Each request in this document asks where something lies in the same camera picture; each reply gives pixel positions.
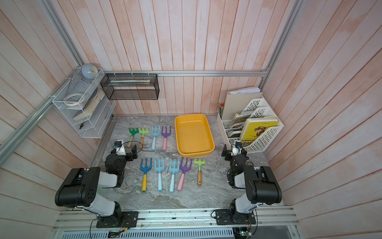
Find pink handled garden tool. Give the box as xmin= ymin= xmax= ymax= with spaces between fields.
xmin=177 ymin=157 xmax=193 ymax=191

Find white wire wall shelf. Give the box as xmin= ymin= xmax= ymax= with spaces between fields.
xmin=53 ymin=67 xmax=116 ymax=138

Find papers in mesh basket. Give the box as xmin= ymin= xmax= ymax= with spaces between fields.
xmin=107 ymin=80 xmax=151 ymax=87

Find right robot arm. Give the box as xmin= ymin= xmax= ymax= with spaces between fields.
xmin=215 ymin=142 xmax=282 ymax=225

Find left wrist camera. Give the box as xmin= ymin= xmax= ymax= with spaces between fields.
xmin=114 ymin=140 xmax=126 ymax=156

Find light blue hand rake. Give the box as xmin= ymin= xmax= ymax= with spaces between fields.
xmin=154 ymin=157 xmax=165 ymax=192

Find light green wooden handled rake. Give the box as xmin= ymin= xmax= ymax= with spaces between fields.
xmin=138 ymin=128 xmax=149 ymax=148

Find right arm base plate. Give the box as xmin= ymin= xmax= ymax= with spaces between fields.
xmin=214 ymin=209 xmax=256 ymax=225

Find white desktop file organizer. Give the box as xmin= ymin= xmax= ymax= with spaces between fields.
xmin=217 ymin=97 xmax=284 ymax=153

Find beige folder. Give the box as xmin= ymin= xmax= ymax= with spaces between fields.
xmin=221 ymin=92 xmax=263 ymax=120

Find yellow storage box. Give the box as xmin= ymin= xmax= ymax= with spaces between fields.
xmin=175 ymin=114 xmax=215 ymax=158

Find yellow picture book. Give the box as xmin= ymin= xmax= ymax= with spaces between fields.
xmin=240 ymin=117 xmax=279 ymax=142

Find bundle of pencils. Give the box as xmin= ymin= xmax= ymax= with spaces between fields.
xmin=218 ymin=104 xmax=224 ymax=116

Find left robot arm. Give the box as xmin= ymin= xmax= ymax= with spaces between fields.
xmin=55 ymin=141 xmax=138 ymax=228

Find light blue hand fork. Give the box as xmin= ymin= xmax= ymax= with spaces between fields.
xmin=169 ymin=159 xmax=181 ymax=193

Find purple rake pink handle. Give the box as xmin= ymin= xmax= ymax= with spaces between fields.
xmin=161 ymin=126 xmax=171 ymax=151

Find aluminium front rail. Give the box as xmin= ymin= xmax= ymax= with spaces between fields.
xmin=52 ymin=205 xmax=299 ymax=232

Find green rake wooden handle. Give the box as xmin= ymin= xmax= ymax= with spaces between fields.
xmin=127 ymin=128 xmax=139 ymax=147

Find pale blue round clock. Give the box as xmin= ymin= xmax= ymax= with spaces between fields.
xmin=81 ymin=64 xmax=98 ymax=80

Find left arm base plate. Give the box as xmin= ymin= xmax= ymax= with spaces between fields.
xmin=96 ymin=211 xmax=139 ymax=228

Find old book on shelf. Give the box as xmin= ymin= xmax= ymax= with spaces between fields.
xmin=73 ymin=88 xmax=105 ymax=121

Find black mesh wall basket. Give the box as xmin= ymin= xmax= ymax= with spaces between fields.
xmin=100 ymin=73 xmax=160 ymax=100

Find roll of white tape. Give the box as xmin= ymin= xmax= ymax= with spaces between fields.
xmin=63 ymin=93 xmax=85 ymax=107

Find dark blue fork yellow handle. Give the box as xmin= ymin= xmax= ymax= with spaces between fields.
xmin=140 ymin=158 xmax=152 ymax=192

